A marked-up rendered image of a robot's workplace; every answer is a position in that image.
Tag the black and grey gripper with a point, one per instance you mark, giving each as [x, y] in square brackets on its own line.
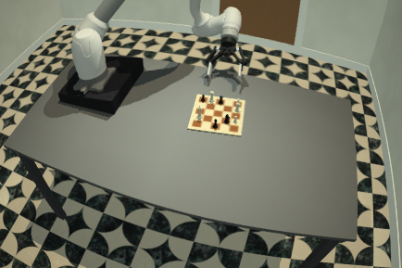
[229, 50]

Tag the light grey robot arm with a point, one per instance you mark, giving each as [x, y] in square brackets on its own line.
[88, 52]

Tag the brown and cream chessboard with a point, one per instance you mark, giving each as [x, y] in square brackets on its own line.
[213, 110]

